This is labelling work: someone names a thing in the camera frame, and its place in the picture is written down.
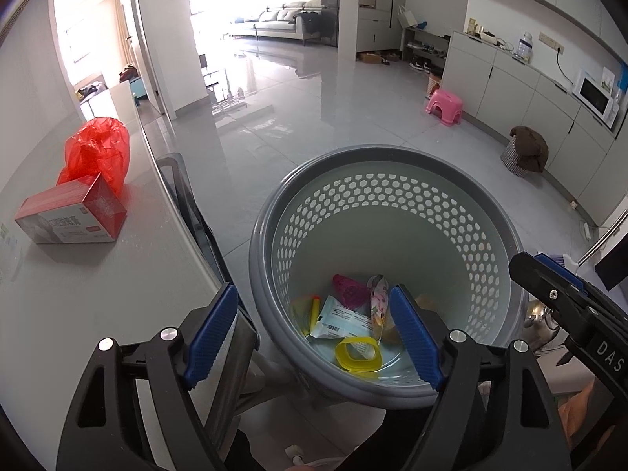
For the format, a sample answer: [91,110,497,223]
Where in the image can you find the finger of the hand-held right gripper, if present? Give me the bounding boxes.
[509,251,597,319]

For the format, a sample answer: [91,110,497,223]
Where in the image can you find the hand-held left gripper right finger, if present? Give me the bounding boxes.
[387,283,575,471]

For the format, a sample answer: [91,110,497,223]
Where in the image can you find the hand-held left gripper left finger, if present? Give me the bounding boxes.
[58,282,241,471]

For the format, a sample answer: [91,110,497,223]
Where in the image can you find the pink snack wrapper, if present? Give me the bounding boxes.
[367,275,391,327]

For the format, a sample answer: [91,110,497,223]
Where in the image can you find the yellow plastic ring lid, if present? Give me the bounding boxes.
[335,336,382,371]

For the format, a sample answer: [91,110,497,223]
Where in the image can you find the pink plastic mesh cup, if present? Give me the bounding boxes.
[332,274,371,311]

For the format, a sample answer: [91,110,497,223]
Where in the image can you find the blue white packet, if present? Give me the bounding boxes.
[309,295,374,340]

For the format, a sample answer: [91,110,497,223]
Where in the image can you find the yellow plastic tube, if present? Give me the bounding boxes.
[308,294,322,339]

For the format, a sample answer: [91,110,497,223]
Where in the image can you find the grey perforated plastic basket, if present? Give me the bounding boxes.
[248,144,529,409]

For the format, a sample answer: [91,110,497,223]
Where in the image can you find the shiny metal kettle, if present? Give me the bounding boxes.
[525,299,560,349]

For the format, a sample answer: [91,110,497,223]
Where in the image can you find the checked laundry hamper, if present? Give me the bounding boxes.
[500,135,535,177]

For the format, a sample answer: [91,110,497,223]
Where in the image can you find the brown jacket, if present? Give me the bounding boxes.
[509,126,549,173]

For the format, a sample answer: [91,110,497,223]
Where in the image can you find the white counter cabinet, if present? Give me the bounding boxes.
[442,29,628,226]

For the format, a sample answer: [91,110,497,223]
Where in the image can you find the white microwave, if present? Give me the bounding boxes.
[571,69,620,126]

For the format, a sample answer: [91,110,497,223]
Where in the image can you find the red cardboard box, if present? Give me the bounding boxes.
[14,173,127,245]

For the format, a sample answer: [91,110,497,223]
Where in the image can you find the pink plastic stool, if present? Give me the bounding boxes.
[425,89,464,127]

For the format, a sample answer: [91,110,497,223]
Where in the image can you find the red plastic bag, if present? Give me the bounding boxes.
[56,117,131,197]

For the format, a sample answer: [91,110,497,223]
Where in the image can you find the white power strip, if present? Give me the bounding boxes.
[478,32,513,50]

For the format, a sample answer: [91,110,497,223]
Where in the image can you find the shoe rack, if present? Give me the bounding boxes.
[402,27,451,72]

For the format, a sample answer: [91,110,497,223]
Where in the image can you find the bed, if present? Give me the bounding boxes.
[73,81,106,104]

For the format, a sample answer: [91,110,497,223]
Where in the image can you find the tall white cabinet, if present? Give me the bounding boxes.
[357,0,398,55]

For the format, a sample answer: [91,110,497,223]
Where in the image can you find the beige curtain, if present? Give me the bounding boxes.
[110,0,138,69]

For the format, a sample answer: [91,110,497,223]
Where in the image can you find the grey sofa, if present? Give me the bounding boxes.
[230,1,325,42]

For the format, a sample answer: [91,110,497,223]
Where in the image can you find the dark refrigerator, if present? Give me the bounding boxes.
[321,0,340,49]

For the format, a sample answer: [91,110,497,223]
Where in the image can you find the black power cable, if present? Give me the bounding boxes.
[556,49,582,93]

